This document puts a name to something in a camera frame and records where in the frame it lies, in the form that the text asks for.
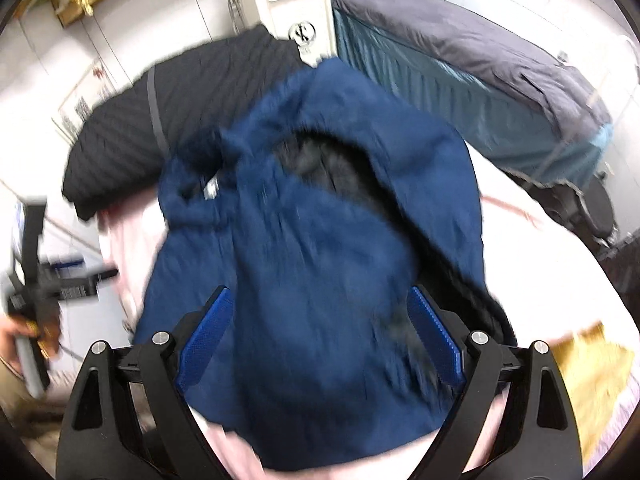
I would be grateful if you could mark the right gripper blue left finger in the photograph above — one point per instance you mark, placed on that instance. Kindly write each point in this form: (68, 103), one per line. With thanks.
(127, 417)

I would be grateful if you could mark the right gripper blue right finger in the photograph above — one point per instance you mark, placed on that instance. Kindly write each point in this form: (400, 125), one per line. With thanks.
(537, 436)

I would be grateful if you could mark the navy blue padded jacket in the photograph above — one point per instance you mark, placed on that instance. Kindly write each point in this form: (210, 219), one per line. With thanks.
(319, 210)

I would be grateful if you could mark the left hand yellow nails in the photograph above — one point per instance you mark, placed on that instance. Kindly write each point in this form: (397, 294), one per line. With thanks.
(47, 335)

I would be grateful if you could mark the mustard yellow garment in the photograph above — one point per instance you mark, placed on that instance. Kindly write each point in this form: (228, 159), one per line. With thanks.
(595, 372)

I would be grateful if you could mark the pink polka dot bedsheet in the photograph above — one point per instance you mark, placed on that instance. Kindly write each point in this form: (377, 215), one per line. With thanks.
(545, 278)

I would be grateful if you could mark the black quilted jacket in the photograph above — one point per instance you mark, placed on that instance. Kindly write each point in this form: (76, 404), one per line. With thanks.
(125, 141)

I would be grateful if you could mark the black round stool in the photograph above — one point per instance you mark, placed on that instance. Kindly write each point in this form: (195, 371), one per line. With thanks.
(588, 214)

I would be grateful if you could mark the grey blue quilt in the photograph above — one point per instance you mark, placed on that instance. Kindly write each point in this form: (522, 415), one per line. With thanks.
(518, 105)

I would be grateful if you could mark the white appliance with panel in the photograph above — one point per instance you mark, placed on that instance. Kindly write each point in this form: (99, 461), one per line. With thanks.
(309, 23)

